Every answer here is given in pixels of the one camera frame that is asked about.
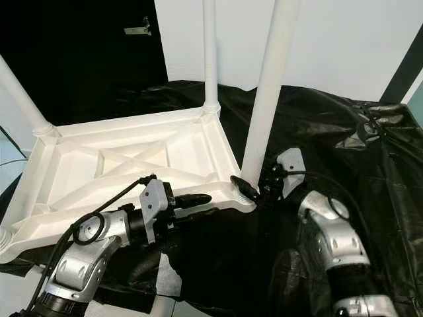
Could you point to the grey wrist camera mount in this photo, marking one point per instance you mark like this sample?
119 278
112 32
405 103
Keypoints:
291 164
155 197

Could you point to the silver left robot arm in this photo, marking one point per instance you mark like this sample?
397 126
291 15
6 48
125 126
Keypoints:
86 271

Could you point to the dark grey frame post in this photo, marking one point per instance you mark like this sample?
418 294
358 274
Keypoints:
406 72

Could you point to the white plastic table top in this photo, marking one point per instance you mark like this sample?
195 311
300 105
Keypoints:
66 172

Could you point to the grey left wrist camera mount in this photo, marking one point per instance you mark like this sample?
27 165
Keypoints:
155 197

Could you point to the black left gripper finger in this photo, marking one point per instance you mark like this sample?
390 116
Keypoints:
195 200

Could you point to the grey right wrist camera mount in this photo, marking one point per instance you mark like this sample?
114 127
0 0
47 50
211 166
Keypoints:
291 164

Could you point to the black door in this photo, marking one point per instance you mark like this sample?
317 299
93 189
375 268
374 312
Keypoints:
86 59

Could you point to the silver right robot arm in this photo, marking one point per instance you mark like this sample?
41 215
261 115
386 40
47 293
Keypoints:
330 238

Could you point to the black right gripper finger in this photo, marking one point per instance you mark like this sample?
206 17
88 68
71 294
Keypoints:
244 187

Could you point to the black table cloth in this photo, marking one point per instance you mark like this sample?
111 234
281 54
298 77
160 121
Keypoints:
370 172

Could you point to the white table pedestal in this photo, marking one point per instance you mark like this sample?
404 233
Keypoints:
163 308

